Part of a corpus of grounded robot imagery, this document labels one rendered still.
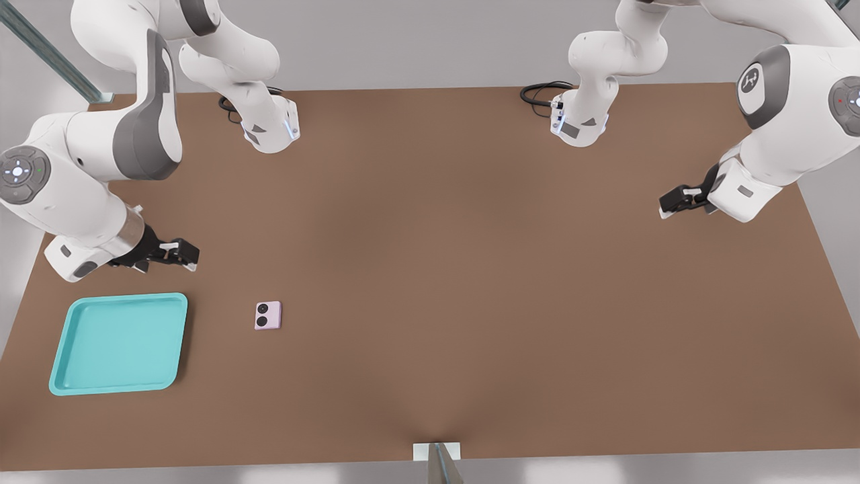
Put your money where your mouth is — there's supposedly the pale lilac phone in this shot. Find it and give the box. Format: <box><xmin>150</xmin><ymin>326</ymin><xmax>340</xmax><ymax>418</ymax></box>
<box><xmin>254</xmin><ymin>301</ymin><xmax>282</xmax><ymax>331</ymax></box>

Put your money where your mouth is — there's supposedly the pale blue-green tray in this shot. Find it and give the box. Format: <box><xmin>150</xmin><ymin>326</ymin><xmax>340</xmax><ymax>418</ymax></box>
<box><xmin>48</xmin><ymin>292</ymin><xmax>189</xmax><ymax>396</ymax></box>

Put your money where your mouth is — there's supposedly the black cable loop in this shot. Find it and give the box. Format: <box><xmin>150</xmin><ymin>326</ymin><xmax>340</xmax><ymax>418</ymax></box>
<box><xmin>519</xmin><ymin>81</ymin><xmax>576</xmax><ymax>119</ymax></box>
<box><xmin>218</xmin><ymin>86</ymin><xmax>285</xmax><ymax>126</ymax></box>

